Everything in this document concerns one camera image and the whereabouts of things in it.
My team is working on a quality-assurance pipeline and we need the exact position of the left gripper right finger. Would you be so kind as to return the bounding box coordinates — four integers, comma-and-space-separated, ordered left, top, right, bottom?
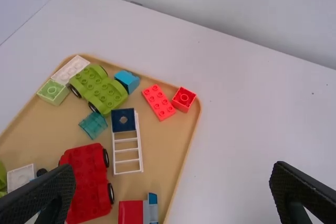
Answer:
269, 161, 336, 224

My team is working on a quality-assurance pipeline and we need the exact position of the square coral toy brick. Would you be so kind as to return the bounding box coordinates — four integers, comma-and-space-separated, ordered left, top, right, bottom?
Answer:
172, 86, 197, 114

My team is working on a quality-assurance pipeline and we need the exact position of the white toy ladder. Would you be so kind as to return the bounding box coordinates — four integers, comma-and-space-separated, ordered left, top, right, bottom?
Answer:
111, 110, 144, 176

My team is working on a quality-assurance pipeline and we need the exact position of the dark blue toy brick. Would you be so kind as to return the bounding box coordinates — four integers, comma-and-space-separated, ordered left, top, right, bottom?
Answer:
110, 108, 137, 133

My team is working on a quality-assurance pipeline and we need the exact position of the tan tray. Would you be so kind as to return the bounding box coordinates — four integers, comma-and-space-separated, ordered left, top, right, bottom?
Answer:
0, 53, 203, 224

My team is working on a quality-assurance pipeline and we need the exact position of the pale blue toy brick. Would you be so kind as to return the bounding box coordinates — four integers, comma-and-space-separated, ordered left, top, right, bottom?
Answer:
143, 192, 160, 224

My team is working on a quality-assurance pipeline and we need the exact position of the red wheeled toy brick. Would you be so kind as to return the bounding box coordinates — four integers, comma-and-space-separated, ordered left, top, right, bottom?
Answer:
58, 142, 116, 223

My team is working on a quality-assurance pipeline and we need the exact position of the small white toy brick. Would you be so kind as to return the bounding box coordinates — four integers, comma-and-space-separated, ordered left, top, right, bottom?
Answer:
7, 163, 36, 194

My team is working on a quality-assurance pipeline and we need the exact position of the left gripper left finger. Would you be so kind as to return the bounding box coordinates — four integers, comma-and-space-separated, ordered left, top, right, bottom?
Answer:
0, 164, 77, 224

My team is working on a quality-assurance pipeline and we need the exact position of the cyan toy brick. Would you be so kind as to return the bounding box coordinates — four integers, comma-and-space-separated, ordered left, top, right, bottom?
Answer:
114, 70, 141, 95

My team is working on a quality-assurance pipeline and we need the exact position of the long white toy brick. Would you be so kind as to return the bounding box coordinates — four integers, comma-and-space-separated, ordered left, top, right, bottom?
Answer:
50, 55, 91, 84

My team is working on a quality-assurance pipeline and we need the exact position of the clear teal toy brick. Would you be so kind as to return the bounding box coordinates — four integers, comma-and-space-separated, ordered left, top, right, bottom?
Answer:
78, 112, 108, 140

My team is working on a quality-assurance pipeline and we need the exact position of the long coral toy brick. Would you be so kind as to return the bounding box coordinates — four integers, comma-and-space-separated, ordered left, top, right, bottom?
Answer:
141, 84, 177, 122

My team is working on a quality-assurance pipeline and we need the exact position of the green wheeled toy brick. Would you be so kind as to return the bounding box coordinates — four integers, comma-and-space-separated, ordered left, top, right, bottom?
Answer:
67, 64, 130, 118

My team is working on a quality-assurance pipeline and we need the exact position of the pale green toy brick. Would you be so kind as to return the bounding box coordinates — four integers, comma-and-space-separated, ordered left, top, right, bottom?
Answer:
36, 79, 69, 106

